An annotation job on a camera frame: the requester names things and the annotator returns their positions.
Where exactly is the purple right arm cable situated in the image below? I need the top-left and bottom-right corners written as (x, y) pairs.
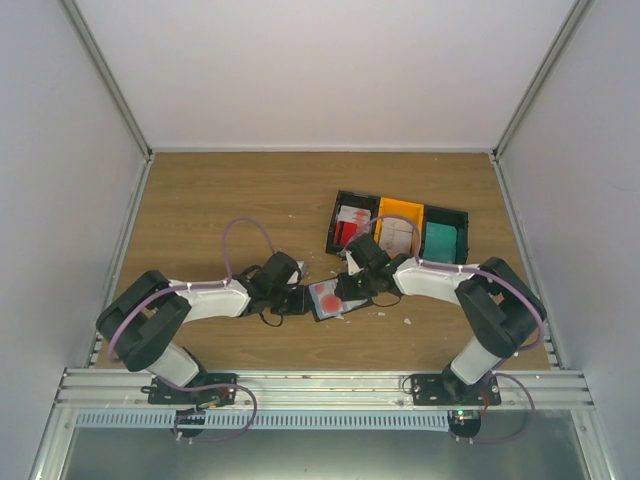
top-left (361, 214), bottom-right (547, 361)

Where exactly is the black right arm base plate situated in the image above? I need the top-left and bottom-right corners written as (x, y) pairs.
top-left (401, 373), bottom-right (502, 407)

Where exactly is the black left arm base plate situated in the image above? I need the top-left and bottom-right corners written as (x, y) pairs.
top-left (141, 372), bottom-right (238, 408)

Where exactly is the grey slotted cable duct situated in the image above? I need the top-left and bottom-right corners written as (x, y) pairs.
top-left (76, 409), bottom-right (449, 432)

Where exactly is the black left card bin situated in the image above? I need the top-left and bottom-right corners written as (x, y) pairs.
top-left (325, 190), bottom-right (381, 255)

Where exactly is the teal card stack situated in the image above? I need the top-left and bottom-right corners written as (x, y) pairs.
top-left (423, 222), bottom-right (457, 263)

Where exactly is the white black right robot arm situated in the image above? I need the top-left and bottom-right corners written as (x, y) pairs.
top-left (336, 234), bottom-right (547, 405)

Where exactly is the black right card bin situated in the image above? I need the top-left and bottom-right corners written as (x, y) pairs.
top-left (420, 205), bottom-right (469, 264)

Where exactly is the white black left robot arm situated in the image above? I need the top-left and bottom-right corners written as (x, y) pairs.
top-left (96, 252), bottom-right (309, 404)

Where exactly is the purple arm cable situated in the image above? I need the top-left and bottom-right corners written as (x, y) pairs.
top-left (106, 216), bottom-right (277, 391)
top-left (361, 214), bottom-right (547, 361)

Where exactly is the aluminium mounting rail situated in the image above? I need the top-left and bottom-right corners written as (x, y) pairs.
top-left (54, 369), bottom-right (593, 410)

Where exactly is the black card bin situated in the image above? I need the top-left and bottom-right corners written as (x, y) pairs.
top-left (325, 190), bottom-right (381, 255)
top-left (420, 205), bottom-right (469, 264)

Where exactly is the yellow middle card bin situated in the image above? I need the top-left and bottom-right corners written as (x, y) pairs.
top-left (374, 197), bottom-right (426, 258)

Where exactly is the black leather card holder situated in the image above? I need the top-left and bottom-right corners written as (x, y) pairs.
top-left (309, 278), bottom-right (373, 322)

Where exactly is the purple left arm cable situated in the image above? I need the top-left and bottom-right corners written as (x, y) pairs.
top-left (106, 216), bottom-right (277, 391)

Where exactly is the red white card stack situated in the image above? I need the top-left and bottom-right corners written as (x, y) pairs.
top-left (333, 205), bottom-right (372, 247)

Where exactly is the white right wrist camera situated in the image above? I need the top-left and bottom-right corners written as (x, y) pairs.
top-left (345, 251), bottom-right (363, 276)

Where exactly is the white red april card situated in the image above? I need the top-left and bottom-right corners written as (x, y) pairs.
top-left (309, 279), bottom-right (344, 322)

